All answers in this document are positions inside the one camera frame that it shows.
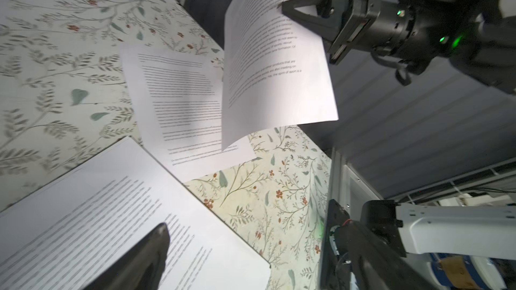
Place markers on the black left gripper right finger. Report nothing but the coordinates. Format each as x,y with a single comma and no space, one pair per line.
376,266

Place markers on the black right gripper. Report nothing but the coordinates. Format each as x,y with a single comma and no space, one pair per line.
405,35

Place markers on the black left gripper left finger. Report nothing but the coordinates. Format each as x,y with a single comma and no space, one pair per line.
141,267

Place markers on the white printed sheet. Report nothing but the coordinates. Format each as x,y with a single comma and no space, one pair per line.
275,72
177,102
69,232

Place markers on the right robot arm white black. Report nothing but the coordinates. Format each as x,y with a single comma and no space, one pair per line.
425,92

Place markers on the floral table mat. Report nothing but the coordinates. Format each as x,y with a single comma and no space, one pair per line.
64,99

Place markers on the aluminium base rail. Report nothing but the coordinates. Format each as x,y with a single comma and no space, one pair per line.
347,194

